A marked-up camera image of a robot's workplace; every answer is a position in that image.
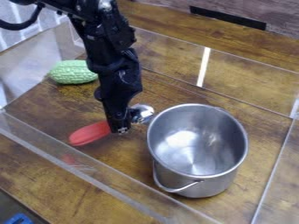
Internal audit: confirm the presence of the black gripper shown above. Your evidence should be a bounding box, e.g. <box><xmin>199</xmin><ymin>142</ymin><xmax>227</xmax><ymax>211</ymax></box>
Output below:
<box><xmin>87</xmin><ymin>48</ymin><xmax>143</xmax><ymax>134</ymax></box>

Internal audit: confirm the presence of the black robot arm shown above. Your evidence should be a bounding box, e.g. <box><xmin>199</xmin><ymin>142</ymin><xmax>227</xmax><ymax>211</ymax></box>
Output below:
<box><xmin>0</xmin><ymin>0</ymin><xmax>143</xmax><ymax>133</ymax></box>

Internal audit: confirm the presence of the black wall vent strip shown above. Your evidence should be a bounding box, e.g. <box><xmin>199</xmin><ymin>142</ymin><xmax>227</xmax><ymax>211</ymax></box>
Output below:
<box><xmin>189</xmin><ymin>6</ymin><xmax>267</xmax><ymax>31</ymax></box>

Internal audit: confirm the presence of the stainless steel pot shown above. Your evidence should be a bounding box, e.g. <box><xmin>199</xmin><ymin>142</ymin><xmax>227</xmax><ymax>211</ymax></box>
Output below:
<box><xmin>147</xmin><ymin>103</ymin><xmax>248</xmax><ymax>198</ymax></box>

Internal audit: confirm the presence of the blue object at corner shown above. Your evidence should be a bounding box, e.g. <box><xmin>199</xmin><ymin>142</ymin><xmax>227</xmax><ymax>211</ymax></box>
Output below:
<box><xmin>4</xmin><ymin>213</ymin><xmax>33</xmax><ymax>224</ymax></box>

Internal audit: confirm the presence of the green bitter gourd toy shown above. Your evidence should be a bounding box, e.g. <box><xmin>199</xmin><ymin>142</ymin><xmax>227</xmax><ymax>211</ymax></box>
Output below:
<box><xmin>49</xmin><ymin>59</ymin><xmax>97</xmax><ymax>85</ymax></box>

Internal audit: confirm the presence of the pink handled metal spoon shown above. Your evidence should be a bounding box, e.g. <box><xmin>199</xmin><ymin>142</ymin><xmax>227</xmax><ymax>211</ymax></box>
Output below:
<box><xmin>69</xmin><ymin>104</ymin><xmax>155</xmax><ymax>146</ymax></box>

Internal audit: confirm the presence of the clear acrylic barrier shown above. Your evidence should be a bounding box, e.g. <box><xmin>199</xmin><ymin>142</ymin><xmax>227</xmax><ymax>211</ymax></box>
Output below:
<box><xmin>0</xmin><ymin>24</ymin><xmax>299</xmax><ymax>224</ymax></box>

